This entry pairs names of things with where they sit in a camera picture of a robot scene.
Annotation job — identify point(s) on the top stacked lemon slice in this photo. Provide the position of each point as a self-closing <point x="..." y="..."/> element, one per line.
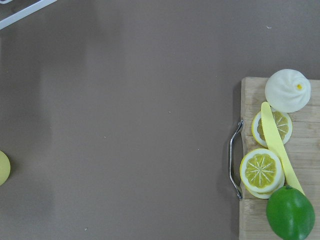
<point x="261" y="171"/>

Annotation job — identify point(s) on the stacked lemon slice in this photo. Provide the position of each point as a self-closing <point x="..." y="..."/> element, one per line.
<point x="266" y="195"/>
<point x="261" y="171"/>

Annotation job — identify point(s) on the yellow plastic knife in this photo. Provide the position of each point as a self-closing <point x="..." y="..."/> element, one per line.
<point x="275" y="144"/>

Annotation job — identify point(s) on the upper lemon slice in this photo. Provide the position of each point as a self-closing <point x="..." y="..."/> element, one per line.
<point x="283" y="123"/>

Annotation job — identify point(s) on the bottom stacked lemon slice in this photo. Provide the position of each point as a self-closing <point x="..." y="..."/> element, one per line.
<point x="266" y="195"/>

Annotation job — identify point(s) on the white steamed bun toy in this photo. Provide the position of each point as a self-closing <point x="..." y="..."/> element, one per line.
<point x="288" y="90"/>

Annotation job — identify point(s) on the wooden cutting board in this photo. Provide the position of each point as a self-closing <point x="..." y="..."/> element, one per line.
<point x="303" y="150"/>

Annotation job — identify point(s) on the yellow plastic cup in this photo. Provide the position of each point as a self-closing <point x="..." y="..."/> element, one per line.
<point x="5" y="167"/>

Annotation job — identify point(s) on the green lime toy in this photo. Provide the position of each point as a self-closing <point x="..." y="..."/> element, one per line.
<point x="290" y="214"/>

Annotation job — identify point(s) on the metal cutting board handle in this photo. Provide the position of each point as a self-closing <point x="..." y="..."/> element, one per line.
<point x="231" y="158"/>

